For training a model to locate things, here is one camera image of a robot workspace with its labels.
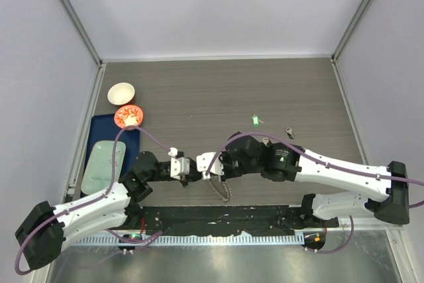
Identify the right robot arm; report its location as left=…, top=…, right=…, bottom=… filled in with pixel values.
left=219, top=132, right=410, bottom=227

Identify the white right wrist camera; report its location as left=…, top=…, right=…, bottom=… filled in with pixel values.
left=195, top=152, right=224, bottom=180

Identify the light green rectangular plate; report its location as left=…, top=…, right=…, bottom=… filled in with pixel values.
left=81, top=141, right=126, bottom=196

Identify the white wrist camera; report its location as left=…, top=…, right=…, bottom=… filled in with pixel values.
left=195, top=152, right=224, bottom=180
left=170, top=157, right=190, bottom=180

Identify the white bowl red outside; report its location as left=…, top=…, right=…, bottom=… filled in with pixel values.
left=107, top=82, right=135, bottom=106

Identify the black tagged key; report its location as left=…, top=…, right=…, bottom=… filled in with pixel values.
left=262, top=137, right=272, bottom=147
left=286, top=127, right=295, bottom=139

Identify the orange floral patterned bowl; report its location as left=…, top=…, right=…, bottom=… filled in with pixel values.
left=113, top=105, right=144, bottom=129

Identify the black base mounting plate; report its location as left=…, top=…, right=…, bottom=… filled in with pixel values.
left=121, top=205, right=339, bottom=237

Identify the green key tag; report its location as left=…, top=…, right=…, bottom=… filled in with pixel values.
left=252, top=114, right=264, bottom=127

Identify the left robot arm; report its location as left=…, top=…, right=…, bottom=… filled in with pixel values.
left=15, top=152, right=202, bottom=275

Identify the metal disc with keyrings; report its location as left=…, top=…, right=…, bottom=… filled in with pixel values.
left=209, top=176, right=232, bottom=203

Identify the dark blue tray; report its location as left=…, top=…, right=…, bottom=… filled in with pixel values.
left=80, top=114, right=140, bottom=197

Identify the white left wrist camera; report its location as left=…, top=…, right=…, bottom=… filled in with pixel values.
left=170, top=157, right=190, bottom=180

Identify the white slotted cable duct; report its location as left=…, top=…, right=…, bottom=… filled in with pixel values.
left=73, top=232, right=304, bottom=247

